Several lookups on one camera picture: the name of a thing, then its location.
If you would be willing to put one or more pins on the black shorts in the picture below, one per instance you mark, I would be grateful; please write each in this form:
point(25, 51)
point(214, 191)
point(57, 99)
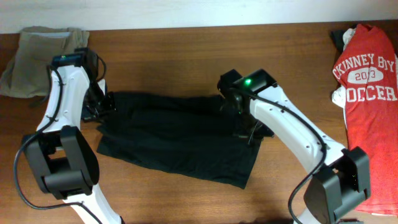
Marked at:
point(190, 136)

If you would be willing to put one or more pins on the dark garment at table corner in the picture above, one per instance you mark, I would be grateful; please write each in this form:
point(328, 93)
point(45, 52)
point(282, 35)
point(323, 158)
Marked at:
point(337, 39)

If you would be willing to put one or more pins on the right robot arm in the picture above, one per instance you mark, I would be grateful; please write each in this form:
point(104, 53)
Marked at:
point(337, 180)

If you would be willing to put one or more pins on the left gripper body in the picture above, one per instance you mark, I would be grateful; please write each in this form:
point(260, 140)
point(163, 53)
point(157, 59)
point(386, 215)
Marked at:
point(97, 104)

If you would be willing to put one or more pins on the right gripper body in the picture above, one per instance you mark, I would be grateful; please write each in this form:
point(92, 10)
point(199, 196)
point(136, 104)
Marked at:
point(250, 128)

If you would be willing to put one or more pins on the folded khaki shorts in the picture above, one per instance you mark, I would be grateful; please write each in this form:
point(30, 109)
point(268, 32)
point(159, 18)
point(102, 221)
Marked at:
point(25, 75)

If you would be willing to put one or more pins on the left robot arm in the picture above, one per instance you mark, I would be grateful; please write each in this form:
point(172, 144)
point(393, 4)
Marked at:
point(61, 160)

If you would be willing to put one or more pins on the red soccer t-shirt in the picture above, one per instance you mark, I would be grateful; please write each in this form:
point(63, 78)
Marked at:
point(367, 68)

